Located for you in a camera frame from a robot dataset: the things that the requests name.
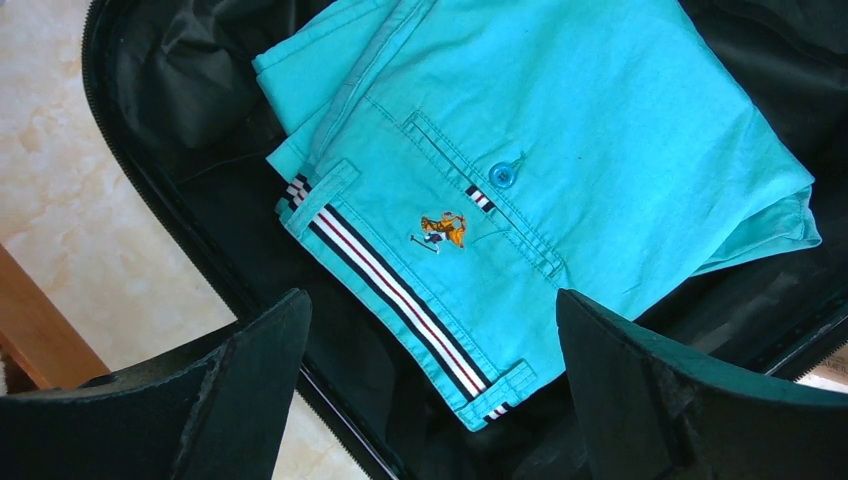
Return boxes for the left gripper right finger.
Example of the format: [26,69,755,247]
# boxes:
[556,290,847,479]

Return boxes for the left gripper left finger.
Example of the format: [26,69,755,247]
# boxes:
[1,289,312,479]

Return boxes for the turquoise shorts with striped waistband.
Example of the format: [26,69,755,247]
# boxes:
[253,1,821,431]

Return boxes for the wooden tray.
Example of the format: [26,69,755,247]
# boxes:
[1,249,110,389]

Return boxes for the black open suitcase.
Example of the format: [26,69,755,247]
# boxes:
[82,1,847,479]

